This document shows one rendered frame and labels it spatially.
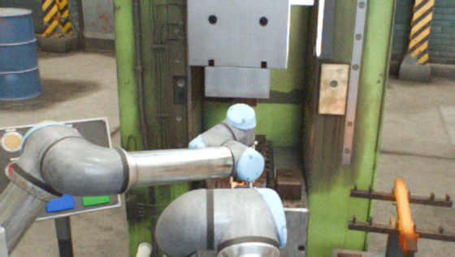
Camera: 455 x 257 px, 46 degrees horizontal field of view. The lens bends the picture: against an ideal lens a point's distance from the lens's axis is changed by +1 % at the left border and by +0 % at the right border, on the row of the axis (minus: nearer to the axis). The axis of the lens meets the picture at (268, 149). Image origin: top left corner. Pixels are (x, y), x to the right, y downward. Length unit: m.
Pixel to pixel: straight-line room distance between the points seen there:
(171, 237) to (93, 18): 7.72
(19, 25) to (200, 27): 4.65
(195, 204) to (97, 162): 0.22
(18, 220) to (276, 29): 0.88
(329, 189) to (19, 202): 1.12
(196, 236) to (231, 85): 0.76
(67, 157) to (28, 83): 5.23
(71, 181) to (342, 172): 1.09
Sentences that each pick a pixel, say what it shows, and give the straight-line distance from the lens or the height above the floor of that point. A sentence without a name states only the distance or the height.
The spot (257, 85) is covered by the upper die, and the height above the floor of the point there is 1.31.
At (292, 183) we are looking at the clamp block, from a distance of 1.77.
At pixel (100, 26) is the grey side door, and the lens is 8.61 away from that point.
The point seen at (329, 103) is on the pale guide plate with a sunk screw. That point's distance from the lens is 1.80.
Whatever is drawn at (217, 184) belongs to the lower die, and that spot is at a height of 0.97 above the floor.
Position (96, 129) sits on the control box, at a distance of 1.71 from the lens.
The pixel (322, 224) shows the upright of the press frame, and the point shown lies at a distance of 2.01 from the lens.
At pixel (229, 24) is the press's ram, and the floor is 1.49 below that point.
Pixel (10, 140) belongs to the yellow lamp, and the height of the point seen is 1.17.
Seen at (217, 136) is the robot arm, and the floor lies 1.27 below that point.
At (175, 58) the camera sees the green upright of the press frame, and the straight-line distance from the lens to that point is 1.80.
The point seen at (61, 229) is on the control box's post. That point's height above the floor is 0.84.
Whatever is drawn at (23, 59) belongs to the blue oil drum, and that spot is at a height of 0.42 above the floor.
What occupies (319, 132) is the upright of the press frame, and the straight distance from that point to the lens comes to 1.85.
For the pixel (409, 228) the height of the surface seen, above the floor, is 1.01.
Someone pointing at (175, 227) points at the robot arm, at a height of 1.24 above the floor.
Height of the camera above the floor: 1.74
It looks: 22 degrees down
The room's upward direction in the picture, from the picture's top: 2 degrees clockwise
